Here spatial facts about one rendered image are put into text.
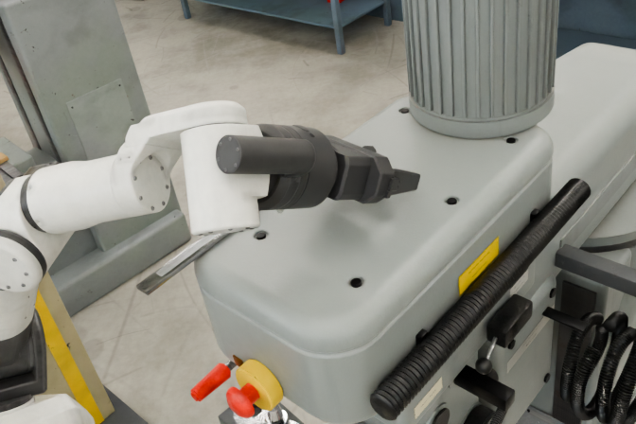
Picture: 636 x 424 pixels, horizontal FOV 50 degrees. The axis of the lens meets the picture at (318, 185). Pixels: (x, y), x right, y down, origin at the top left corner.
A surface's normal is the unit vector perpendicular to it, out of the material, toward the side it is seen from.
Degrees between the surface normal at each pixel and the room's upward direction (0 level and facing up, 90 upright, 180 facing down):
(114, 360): 0
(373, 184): 60
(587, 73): 0
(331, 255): 0
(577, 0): 90
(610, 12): 90
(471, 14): 90
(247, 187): 65
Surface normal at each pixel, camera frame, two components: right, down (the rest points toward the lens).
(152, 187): 0.92, -0.17
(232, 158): -0.68, 0.01
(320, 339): -0.28, 0.14
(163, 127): -0.38, -0.05
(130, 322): -0.15, -0.81
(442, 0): -0.62, 0.51
